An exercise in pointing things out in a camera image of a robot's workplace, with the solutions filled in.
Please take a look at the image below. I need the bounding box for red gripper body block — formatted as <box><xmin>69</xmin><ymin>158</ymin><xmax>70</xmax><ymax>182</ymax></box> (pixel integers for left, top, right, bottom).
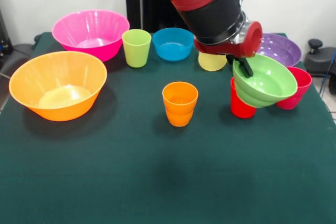
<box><xmin>194</xmin><ymin>21</ymin><xmax>263</xmax><ymax>58</ymax></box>

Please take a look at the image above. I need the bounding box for yellow cup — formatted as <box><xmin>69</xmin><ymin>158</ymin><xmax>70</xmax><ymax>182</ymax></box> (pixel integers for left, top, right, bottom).
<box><xmin>198</xmin><ymin>50</ymin><xmax>228</xmax><ymax>72</ymax></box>

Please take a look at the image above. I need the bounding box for small green bowl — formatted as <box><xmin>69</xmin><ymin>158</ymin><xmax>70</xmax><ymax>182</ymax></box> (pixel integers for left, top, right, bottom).
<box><xmin>232</xmin><ymin>53</ymin><xmax>298</xmax><ymax>109</ymax></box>

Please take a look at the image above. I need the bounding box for red cup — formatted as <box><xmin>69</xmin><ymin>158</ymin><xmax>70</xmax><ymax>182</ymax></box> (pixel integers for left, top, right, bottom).
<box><xmin>230</xmin><ymin>77</ymin><xmax>257</xmax><ymax>119</ymax></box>

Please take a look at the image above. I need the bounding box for purple bowl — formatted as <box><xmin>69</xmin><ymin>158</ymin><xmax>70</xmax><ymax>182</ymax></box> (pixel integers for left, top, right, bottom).
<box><xmin>256</xmin><ymin>33</ymin><xmax>302</xmax><ymax>68</ymax></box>

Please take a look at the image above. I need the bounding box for orange cup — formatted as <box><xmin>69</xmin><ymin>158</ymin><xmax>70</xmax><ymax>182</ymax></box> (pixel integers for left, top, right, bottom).
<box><xmin>162</xmin><ymin>81</ymin><xmax>199</xmax><ymax>127</ymax></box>

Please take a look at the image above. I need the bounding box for magenta cup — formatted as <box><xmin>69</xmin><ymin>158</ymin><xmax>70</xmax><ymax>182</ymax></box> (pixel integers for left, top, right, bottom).
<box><xmin>276</xmin><ymin>67</ymin><xmax>313</xmax><ymax>110</ymax></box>

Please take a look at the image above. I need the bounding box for blue bowl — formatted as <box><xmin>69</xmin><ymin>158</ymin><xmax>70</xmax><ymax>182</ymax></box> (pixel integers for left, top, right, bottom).
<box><xmin>152</xmin><ymin>27</ymin><xmax>196</xmax><ymax>62</ymax></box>

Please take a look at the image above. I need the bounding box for dark chair base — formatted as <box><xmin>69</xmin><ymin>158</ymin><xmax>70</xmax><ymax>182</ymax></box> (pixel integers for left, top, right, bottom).
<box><xmin>0</xmin><ymin>42</ymin><xmax>36</xmax><ymax>77</ymax></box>
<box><xmin>304</xmin><ymin>38</ymin><xmax>336</xmax><ymax>78</ymax></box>

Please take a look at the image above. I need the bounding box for lime green cup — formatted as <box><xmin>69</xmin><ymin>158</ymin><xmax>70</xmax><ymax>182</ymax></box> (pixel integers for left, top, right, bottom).
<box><xmin>121</xmin><ymin>28</ymin><xmax>152</xmax><ymax>68</ymax></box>

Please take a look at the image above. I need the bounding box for dark green tablecloth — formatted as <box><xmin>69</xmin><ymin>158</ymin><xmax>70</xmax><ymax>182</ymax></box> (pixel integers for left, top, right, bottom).
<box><xmin>0</xmin><ymin>31</ymin><xmax>336</xmax><ymax>224</ymax></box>

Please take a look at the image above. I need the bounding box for large pink bowl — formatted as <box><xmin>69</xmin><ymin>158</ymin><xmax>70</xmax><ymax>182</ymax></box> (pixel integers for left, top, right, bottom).
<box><xmin>51</xmin><ymin>9</ymin><xmax>131</xmax><ymax>62</ymax></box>

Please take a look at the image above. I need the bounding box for large orange bowl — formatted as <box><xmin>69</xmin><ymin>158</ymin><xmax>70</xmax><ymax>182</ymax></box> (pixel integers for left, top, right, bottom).
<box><xmin>8</xmin><ymin>50</ymin><xmax>108</xmax><ymax>122</ymax></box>

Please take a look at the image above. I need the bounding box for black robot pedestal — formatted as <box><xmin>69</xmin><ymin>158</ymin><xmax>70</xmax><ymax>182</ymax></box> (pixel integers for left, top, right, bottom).
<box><xmin>121</xmin><ymin>0</ymin><xmax>188</xmax><ymax>34</ymax></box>

